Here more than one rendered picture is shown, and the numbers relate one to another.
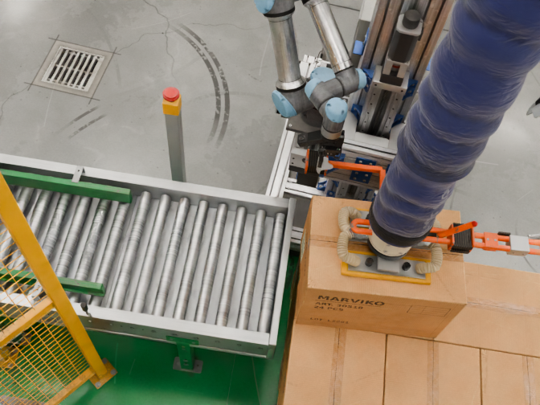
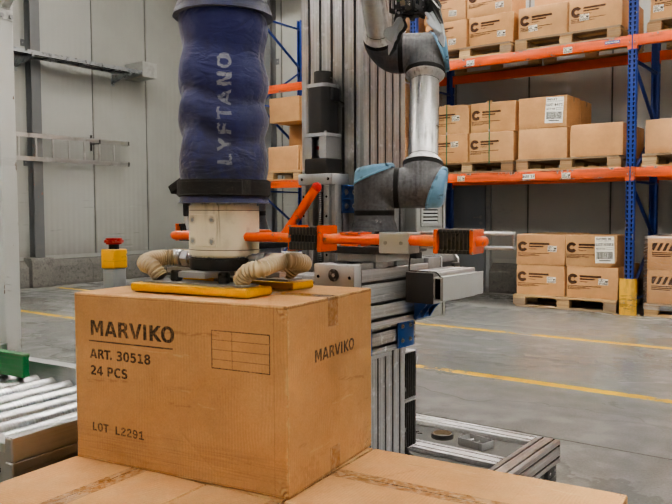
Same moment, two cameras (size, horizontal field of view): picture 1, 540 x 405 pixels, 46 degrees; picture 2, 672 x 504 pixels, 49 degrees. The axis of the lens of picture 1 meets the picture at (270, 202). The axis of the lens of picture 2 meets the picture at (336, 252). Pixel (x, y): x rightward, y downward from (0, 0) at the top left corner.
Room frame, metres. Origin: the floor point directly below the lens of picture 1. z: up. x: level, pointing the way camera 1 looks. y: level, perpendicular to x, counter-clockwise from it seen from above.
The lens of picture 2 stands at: (-0.25, -1.61, 1.13)
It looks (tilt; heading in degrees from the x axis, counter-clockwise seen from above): 3 degrees down; 30
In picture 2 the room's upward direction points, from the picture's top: straight up
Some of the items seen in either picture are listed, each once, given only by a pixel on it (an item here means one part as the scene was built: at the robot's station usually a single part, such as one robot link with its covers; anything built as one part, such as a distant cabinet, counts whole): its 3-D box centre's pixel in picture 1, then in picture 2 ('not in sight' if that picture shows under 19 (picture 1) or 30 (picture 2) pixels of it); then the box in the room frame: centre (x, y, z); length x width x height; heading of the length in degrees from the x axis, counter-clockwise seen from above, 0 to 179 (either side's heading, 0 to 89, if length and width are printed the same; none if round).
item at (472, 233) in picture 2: not in sight; (458, 241); (1.17, -1.06, 1.07); 0.08 x 0.07 x 0.05; 92
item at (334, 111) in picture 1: (334, 114); not in sight; (1.41, -0.18, 1.38); 0.09 x 0.08 x 0.11; 37
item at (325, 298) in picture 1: (375, 268); (226, 371); (1.15, -0.47, 0.74); 0.60 x 0.40 x 0.40; 93
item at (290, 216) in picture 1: (283, 269); (122, 414); (1.17, -0.10, 0.58); 0.70 x 0.03 x 0.06; 179
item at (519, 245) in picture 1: (517, 245); (399, 242); (1.18, -0.93, 1.07); 0.07 x 0.07 x 0.04; 2
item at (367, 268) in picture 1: (386, 265); (199, 281); (1.06, -0.47, 0.97); 0.34 x 0.10 x 0.05; 92
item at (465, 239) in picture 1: (460, 238); (312, 237); (1.17, -0.71, 1.07); 0.10 x 0.08 x 0.06; 2
